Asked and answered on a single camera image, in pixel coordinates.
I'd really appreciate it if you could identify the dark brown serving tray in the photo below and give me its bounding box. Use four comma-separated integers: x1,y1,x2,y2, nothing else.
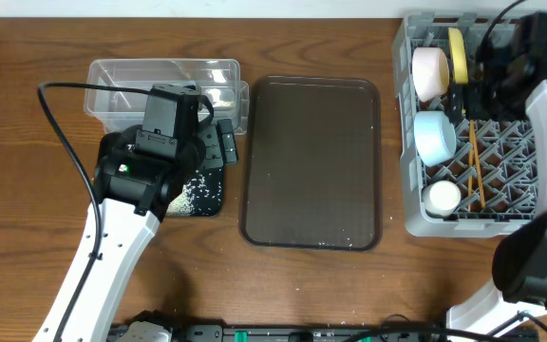
239,76,383,252

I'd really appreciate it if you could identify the wooden chopstick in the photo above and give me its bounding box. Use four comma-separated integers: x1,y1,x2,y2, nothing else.
467,143,474,212
469,121,486,209

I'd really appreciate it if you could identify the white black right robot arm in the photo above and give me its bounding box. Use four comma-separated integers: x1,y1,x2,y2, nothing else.
439,11,547,341

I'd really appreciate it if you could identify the light blue bowl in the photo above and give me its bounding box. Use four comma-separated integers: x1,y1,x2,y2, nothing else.
414,111,457,167

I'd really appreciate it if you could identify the black food waste tray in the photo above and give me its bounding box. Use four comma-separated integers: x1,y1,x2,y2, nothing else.
98,132,224,217

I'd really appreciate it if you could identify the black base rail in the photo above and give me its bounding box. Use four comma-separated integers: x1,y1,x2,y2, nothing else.
106,311,540,342

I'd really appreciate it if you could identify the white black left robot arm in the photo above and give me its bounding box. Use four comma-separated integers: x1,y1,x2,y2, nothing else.
35,83,237,341

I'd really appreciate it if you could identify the clear plastic waste bin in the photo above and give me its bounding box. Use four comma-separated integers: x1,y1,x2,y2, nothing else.
84,58,250,136

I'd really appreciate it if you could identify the grey dishwasher rack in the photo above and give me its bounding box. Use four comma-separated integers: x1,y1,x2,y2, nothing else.
392,12,538,238

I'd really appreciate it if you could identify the rice pile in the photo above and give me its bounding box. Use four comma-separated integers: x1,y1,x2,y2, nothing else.
166,169,223,218

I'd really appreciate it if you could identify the white cup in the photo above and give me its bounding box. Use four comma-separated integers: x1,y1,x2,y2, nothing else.
423,180,462,218

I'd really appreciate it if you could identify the yellow plate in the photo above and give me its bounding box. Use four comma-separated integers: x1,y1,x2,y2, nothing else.
448,28,469,85

